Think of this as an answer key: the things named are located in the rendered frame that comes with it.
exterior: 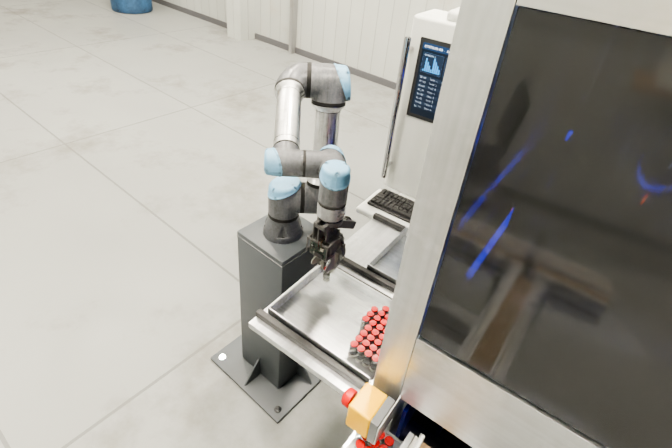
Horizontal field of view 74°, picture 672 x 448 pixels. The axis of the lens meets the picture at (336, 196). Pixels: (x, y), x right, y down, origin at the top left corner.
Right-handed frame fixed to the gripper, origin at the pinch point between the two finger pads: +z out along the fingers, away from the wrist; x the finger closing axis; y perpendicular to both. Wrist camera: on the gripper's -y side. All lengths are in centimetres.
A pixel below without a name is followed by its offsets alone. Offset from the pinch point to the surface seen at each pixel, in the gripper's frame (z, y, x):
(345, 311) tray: 9.3, 3.5, 9.9
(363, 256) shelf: 9.6, -20.5, 0.7
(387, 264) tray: 9.3, -22.3, 9.1
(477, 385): -22, 26, 50
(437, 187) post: -56, 26, 34
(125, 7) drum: 95, -339, -644
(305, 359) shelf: 9.5, 23.3, 11.1
